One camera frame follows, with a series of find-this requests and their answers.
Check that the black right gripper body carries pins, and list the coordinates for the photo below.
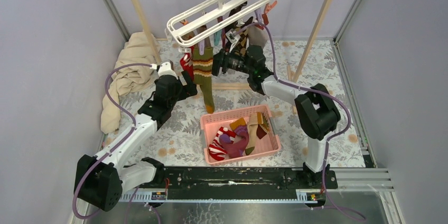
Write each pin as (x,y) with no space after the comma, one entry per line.
(227,60)

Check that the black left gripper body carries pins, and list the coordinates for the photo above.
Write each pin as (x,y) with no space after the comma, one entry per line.
(183,92)

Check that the green striped sock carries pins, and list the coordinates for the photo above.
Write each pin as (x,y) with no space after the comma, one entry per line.
(202,72)

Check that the grey sock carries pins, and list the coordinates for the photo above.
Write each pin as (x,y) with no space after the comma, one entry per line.
(257,35)

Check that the red white santa sock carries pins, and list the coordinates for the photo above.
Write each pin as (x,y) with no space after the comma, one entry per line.
(215,148)

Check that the beige striped patchwork sock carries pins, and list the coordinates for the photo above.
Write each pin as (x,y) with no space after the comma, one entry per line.
(257,127)

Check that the magenta yellow sock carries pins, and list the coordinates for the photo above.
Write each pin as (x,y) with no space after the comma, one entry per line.
(237,149)

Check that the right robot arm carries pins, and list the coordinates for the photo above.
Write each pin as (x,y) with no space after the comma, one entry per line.
(317,112)

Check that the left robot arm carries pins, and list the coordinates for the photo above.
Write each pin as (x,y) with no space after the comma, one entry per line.
(103,178)

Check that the white sock hanger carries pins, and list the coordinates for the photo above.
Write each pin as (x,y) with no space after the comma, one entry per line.
(205,19)

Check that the argyle brown sock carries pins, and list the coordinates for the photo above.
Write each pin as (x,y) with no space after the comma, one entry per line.
(240,44)

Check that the red bear sock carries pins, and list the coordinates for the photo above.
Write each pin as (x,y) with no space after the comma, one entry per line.
(186,63)

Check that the beige cloth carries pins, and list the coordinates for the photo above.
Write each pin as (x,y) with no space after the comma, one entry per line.
(131,79)

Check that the orange clothes peg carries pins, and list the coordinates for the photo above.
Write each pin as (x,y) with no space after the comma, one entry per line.
(269,7)

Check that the pink plastic basket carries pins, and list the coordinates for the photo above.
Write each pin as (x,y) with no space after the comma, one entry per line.
(268,145)

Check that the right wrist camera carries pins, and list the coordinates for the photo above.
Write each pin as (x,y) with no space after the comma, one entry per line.
(233,37)

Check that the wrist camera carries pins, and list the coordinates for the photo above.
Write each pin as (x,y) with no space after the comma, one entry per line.
(165,68)
(233,37)

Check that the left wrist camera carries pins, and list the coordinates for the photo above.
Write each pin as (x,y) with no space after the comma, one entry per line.
(165,68)

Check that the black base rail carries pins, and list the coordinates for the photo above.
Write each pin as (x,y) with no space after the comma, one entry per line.
(239,183)

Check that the wooden clothes rack frame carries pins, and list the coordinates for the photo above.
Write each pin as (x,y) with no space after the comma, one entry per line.
(315,23)

